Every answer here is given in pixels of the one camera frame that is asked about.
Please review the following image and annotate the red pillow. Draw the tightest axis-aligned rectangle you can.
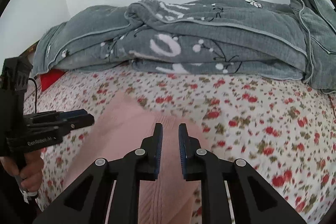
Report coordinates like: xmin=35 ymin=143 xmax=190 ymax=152
xmin=40 ymin=69 xmax=65 ymax=92

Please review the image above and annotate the floral bed sheet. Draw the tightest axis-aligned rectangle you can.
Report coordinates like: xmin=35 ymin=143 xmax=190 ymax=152
xmin=25 ymin=67 xmax=335 ymax=223

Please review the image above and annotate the person's left hand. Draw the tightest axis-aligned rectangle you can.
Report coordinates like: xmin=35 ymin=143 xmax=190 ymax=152
xmin=1 ymin=150 xmax=44 ymax=192

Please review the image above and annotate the pink knit sweater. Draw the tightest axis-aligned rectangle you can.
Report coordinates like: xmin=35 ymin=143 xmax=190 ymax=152
xmin=63 ymin=92 xmax=209 ymax=223

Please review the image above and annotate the grey patterned quilt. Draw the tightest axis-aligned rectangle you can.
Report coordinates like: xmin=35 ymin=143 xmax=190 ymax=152
xmin=31 ymin=0 xmax=335 ymax=93

